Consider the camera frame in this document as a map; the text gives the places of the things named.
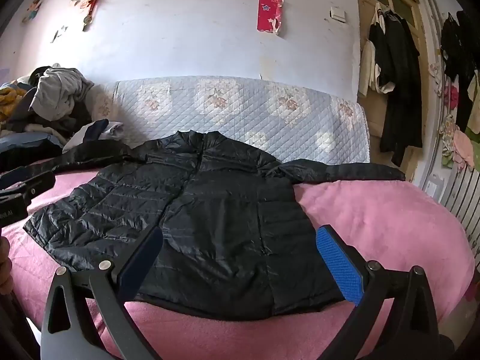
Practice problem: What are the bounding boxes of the black puffer jacket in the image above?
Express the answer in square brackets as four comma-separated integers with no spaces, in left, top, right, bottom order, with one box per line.
[23,129,406,321]

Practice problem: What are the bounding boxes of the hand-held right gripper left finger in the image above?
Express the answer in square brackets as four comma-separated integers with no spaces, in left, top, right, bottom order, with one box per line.
[39,227,164,360]

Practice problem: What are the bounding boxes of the hanging black coat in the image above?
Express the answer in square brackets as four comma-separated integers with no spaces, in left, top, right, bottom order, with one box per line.
[369,7,423,166]

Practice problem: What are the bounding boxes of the hanging cream garment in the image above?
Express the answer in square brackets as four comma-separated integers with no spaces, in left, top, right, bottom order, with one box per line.
[358,39,395,98]

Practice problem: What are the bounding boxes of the red stick wall ornament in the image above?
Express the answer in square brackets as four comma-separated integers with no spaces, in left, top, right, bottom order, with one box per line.
[82,0,110,31]

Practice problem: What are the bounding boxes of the blue denim garment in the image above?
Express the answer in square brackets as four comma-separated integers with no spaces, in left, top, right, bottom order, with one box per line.
[0,134,64,160]

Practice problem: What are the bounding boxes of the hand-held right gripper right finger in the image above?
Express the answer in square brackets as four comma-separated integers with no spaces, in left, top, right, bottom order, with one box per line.
[317,225,441,360]

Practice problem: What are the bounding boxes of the white wall pipe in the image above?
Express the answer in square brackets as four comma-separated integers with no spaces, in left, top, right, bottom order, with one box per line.
[412,0,451,181]

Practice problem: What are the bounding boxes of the hanging dark clothes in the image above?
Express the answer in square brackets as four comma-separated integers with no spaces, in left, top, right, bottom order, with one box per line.
[440,10,480,134]

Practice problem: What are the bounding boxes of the cartoon wall sticker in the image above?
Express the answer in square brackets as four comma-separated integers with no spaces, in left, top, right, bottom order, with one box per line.
[22,0,44,24]

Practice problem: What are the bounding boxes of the white radiator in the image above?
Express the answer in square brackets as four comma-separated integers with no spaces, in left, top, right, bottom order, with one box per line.
[442,165,480,267]

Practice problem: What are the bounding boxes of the quilted floral bed cover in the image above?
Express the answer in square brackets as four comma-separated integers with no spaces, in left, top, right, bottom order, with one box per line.
[90,76,372,166]

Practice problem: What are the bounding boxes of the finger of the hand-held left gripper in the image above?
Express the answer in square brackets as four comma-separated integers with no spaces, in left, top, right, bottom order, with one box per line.
[0,167,36,191]
[0,172,56,205]

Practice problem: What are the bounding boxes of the person's left hand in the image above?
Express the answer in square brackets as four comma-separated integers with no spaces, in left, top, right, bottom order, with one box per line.
[0,234,14,295]

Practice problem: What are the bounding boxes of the navy and white garment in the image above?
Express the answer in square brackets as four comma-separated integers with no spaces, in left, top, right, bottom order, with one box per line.
[62,119,125,154]

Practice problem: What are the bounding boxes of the yellow patterned cloth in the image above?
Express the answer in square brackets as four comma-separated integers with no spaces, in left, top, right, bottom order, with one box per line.
[0,82,35,121]

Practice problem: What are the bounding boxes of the pink blanket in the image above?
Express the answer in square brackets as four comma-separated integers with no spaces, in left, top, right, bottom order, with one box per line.
[0,157,475,360]

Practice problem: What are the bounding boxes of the pink floral clothes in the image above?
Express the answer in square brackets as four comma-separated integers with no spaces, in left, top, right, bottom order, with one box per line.
[440,114,476,172]

